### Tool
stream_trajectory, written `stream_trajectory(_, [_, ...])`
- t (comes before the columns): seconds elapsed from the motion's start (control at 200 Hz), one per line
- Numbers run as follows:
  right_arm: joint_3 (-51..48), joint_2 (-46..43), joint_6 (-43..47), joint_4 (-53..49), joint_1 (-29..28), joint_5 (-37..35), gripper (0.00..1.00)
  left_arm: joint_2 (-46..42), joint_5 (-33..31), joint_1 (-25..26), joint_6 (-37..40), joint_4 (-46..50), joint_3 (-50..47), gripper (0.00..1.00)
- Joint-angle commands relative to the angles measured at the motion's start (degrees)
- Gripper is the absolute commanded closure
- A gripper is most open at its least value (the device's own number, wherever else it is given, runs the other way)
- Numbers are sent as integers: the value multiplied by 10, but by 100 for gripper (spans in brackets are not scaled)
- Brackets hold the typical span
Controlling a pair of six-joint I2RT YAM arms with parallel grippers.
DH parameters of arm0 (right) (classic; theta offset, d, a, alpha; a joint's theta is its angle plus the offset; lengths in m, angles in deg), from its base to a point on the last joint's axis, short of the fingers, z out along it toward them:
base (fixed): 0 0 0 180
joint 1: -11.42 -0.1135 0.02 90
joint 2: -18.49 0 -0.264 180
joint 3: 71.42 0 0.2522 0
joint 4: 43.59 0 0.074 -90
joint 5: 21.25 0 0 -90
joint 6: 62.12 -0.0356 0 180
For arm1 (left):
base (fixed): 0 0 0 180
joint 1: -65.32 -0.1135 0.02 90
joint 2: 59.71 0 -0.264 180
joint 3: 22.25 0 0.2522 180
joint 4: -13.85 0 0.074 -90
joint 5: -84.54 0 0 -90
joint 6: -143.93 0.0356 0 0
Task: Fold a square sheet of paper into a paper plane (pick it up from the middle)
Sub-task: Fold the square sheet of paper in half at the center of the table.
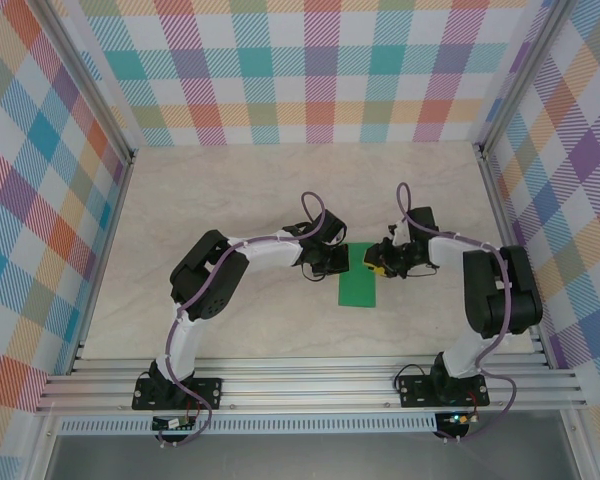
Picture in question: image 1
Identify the aluminium frame post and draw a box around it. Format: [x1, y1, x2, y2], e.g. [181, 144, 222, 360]
[38, 0, 136, 164]
[472, 0, 569, 156]

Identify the aluminium mounting rail beam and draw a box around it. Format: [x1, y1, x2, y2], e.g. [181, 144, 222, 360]
[34, 354, 589, 415]

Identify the white slotted cable duct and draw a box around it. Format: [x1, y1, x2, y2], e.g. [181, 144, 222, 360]
[58, 417, 439, 435]

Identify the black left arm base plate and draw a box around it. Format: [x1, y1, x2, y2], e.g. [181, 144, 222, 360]
[131, 374, 224, 411]

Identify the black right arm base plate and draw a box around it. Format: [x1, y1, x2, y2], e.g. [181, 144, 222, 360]
[397, 373, 490, 409]

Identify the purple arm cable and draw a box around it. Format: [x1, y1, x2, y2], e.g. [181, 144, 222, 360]
[396, 182, 519, 445]
[155, 190, 328, 450]

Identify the small black circuit board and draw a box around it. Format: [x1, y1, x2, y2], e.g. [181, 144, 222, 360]
[151, 415, 197, 432]

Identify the aluminium side rail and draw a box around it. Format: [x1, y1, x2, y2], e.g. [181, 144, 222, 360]
[474, 144, 554, 369]
[68, 148, 137, 375]

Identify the grey metal base panel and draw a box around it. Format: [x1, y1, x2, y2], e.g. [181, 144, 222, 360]
[44, 412, 581, 480]

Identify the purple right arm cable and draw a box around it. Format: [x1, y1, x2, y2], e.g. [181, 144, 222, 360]
[396, 182, 519, 445]

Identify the aluminium frame leg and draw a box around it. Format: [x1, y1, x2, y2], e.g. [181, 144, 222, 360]
[27, 412, 61, 480]
[562, 410, 594, 480]

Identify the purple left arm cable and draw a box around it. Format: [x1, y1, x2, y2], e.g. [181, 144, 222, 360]
[155, 190, 328, 450]

